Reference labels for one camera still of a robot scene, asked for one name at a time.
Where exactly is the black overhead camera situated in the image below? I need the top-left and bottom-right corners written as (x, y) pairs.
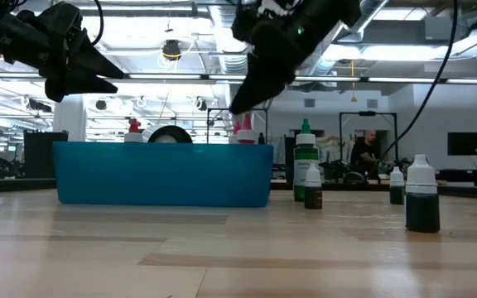
top-left (161, 39), bottom-right (183, 62)

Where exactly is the blue plastic tray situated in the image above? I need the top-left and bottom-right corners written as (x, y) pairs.
top-left (51, 141), bottom-right (275, 209)

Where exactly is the black hanging cable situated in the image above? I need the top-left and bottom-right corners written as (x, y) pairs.
top-left (381, 0), bottom-right (460, 161)

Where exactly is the patterned white cloth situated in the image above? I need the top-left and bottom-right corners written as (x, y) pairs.
top-left (316, 135), bottom-right (354, 165)

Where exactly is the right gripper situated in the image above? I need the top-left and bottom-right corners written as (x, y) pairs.
top-left (229, 18), bottom-right (339, 116)

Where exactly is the black aluminium table frame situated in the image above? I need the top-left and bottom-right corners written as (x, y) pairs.
top-left (0, 175), bottom-right (477, 202)

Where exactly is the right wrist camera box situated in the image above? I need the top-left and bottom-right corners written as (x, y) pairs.
top-left (229, 10), bottom-right (267, 53)

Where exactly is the white cylinder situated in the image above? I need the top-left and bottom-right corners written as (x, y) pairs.
top-left (141, 123), bottom-right (194, 144)

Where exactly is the pink cap food coloring bottle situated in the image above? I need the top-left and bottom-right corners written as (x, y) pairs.
top-left (236, 113), bottom-right (258, 146)

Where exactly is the small dark bottle white cap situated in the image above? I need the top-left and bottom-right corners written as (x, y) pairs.
top-left (388, 166), bottom-right (406, 206)

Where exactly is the person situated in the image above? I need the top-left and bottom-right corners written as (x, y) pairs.
top-left (349, 128), bottom-right (383, 178)

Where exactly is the orange cap food coloring bottle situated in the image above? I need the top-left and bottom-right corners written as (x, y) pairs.
top-left (123, 118), bottom-right (144, 144)

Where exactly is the small white ball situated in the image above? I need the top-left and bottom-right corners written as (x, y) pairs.
top-left (404, 154), bottom-right (441, 234)
top-left (303, 161), bottom-right (324, 210)

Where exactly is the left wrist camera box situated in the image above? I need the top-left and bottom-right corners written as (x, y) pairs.
top-left (17, 2), bottom-right (84, 46)

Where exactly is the black monitor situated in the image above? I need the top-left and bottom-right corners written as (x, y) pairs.
top-left (447, 132), bottom-right (477, 157)

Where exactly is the black cabinet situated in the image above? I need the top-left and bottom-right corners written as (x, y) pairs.
top-left (22, 131), bottom-right (69, 180)

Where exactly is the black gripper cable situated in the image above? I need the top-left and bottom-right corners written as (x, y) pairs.
top-left (91, 0), bottom-right (105, 46)

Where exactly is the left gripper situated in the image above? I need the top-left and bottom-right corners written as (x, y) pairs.
top-left (41, 28), bottom-right (126, 103)

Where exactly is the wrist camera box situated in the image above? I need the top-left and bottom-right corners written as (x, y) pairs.
top-left (17, 2), bottom-right (84, 46)
top-left (229, 10), bottom-right (267, 53)

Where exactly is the green cap food coloring bottle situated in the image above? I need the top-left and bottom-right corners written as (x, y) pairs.
top-left (292, 118), bottom-right (320, 203)

